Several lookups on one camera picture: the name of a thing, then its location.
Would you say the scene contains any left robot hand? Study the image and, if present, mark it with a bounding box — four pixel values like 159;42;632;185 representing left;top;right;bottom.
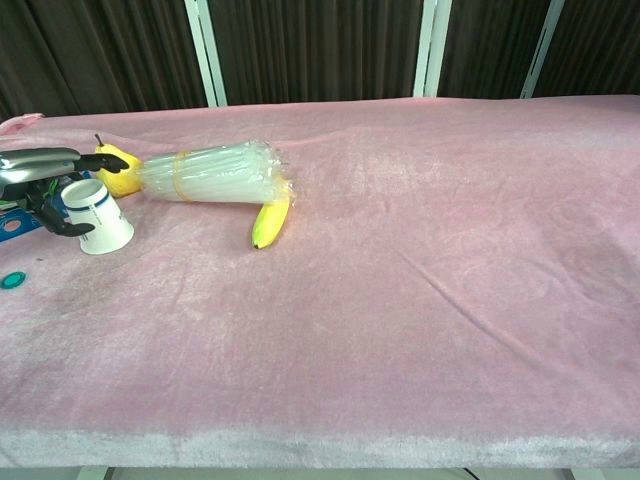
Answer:
0;147;130;238

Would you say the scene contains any white paper cup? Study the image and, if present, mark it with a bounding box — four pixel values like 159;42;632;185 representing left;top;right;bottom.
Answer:
60;180;136;256

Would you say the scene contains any blue flat package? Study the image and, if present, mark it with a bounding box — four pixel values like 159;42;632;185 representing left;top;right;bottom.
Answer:
0;208;46;245

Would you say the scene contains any yellow pear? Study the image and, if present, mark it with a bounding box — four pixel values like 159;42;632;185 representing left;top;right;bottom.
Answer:
94;133;145;198

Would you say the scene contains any bundle of white straws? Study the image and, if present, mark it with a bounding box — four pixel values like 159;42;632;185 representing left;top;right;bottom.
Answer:
135;140;299;209

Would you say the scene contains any yellow banana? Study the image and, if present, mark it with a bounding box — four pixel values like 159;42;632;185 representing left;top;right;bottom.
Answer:
251;197;291;250

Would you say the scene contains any dark brown curtain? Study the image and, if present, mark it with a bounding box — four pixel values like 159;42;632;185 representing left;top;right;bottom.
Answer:
0;0;640;123

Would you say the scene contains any pink fleece blanket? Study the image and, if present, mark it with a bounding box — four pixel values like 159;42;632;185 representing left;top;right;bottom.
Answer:
0;94;640;470

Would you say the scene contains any white frame post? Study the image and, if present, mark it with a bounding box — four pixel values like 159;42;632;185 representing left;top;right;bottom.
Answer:
184;0;229;107
413;0;453;99
519;0;566;99

